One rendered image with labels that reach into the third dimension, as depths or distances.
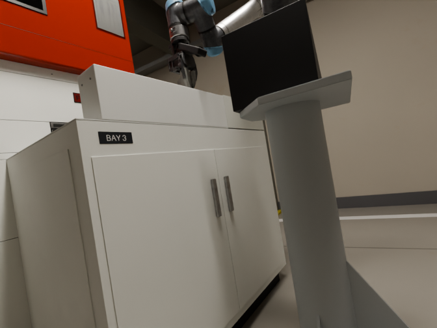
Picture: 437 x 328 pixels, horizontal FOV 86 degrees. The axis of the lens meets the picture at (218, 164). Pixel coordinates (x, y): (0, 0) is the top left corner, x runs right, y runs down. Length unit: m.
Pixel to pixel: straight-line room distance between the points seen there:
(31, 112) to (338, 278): 1.27
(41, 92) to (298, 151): 1.09
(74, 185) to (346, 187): 2.64
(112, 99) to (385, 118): 2.62
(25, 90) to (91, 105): 0.63
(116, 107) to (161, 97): 0.17
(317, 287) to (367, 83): 2.44
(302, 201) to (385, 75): 2.40
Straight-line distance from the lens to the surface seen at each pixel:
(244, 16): 1.20
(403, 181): 2.94
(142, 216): 0.67
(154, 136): 0.73
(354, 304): 0.86
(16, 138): 1.24
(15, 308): 1.26
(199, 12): 1.05
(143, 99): 0.74
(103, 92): 0.68
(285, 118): 0.69
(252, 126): 1.22
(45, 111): 1.30
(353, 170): 2.89
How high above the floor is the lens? 0.66
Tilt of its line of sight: 1 degrees up
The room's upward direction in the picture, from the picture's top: 9 degrees counter-clockwise
